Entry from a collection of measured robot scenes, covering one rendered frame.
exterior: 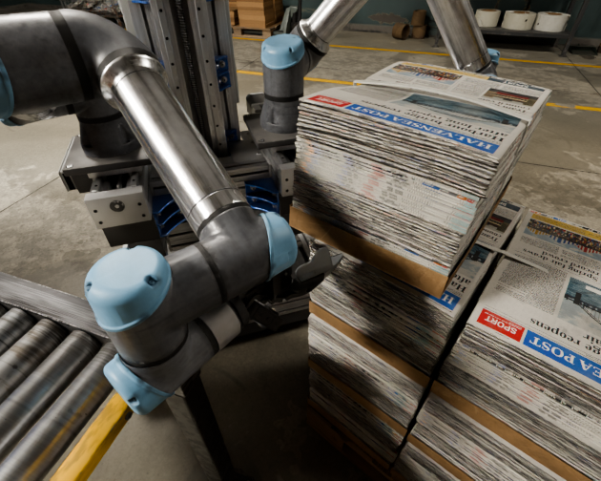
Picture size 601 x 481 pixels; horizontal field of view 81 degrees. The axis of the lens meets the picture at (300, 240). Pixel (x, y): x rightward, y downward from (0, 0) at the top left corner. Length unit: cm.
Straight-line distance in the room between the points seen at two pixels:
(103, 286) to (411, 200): 38
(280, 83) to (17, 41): 63
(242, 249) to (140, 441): 111
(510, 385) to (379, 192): 36
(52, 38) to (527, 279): 77
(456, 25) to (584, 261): 56
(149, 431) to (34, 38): 117
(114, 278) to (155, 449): 109
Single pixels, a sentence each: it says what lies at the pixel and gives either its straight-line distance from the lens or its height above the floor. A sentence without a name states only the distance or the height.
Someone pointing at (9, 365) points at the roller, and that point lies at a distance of 67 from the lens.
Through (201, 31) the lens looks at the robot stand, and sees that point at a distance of 109.
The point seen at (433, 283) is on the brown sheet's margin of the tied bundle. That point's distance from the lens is 55.
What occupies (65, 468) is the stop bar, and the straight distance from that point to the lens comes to 52.
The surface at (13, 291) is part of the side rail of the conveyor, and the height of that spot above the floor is 80.
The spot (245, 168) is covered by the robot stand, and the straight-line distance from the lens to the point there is 110.
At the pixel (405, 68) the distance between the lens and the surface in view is 79.
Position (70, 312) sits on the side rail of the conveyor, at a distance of 68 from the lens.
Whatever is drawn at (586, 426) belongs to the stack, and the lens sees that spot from 68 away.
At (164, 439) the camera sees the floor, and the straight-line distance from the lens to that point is 141.
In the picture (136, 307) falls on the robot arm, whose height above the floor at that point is 101.
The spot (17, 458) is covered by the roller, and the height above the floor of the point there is 80.
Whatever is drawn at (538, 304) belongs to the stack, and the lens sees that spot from 66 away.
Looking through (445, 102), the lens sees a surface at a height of 106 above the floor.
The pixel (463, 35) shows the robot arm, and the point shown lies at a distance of 99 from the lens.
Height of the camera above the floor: 126
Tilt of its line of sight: 41 degrees down
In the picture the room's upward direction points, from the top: straight up
